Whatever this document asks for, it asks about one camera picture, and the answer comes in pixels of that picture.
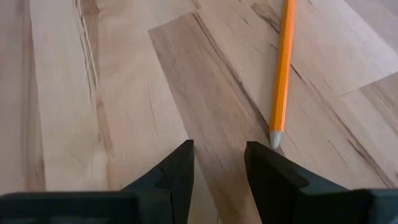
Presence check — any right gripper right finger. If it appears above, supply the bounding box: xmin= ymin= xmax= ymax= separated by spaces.
xmin=244 ymin=141 xmax=349 ymax=224

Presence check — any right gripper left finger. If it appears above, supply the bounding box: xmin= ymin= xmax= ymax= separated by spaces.
xmin=121 ymin=139 xmax=195 ymax=224

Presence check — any yellow wooden pencil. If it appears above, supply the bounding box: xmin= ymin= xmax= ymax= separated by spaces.
xmin=268 ymin=0 xmax=298 ymax=151

